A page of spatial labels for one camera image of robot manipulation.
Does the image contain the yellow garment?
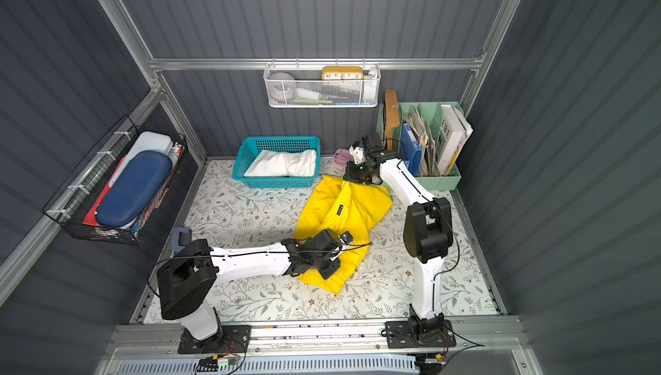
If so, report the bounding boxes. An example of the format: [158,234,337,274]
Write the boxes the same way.
[294,175,392,295]

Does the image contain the white shorts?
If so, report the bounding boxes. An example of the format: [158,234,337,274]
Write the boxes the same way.
[244,150,318,177]

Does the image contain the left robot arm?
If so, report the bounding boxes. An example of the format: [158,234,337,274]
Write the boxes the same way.
[156,229,358,342]

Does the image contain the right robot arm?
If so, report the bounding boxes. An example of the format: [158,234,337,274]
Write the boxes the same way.
[344,132,454,345]

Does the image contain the tape roll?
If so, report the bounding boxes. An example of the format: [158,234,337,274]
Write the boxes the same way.
[265,72,296,104]

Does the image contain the pink plastic box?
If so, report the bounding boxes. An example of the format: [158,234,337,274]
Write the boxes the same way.
[330,149,355,170]

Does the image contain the blue folder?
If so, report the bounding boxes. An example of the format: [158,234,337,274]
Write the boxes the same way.
[399,123,423,176]

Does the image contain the green file organizer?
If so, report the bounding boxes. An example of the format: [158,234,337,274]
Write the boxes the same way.
[376,101,464,191]

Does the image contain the brown board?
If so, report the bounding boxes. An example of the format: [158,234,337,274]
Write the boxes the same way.
[384,89,400,150]

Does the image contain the white book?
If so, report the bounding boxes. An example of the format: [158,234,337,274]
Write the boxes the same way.
[437,104,473,176]

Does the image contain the yellow clock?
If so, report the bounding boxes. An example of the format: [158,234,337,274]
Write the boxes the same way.
[321,65,364,81]

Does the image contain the teal plastic basket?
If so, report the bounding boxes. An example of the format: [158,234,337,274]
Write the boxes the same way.
[232,136,321,189]

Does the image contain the blue oval case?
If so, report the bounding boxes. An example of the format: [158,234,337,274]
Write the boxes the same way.
[96,151,172,228]

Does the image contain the white flat box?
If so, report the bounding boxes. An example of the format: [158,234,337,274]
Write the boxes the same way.
[108,131,173,188]

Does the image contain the red folder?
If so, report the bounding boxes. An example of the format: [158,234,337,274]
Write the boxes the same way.
[83,157,127,226]

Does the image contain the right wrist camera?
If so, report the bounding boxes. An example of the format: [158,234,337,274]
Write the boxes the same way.
[349,141,366,165]

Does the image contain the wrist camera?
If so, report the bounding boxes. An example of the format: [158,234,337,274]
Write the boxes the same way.
[337,232,354,246]
[349,141,366,165]

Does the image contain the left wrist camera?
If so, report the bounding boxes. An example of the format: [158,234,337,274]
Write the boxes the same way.
[337,232,354,246]

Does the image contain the white wire wall basket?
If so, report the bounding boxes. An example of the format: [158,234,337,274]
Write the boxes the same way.
[263,62,381,108]

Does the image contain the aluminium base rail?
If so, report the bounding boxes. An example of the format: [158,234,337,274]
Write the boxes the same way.
[96,316,543,374]

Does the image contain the black wire side basket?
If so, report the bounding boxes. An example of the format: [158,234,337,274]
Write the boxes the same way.
[42,115,188,245]

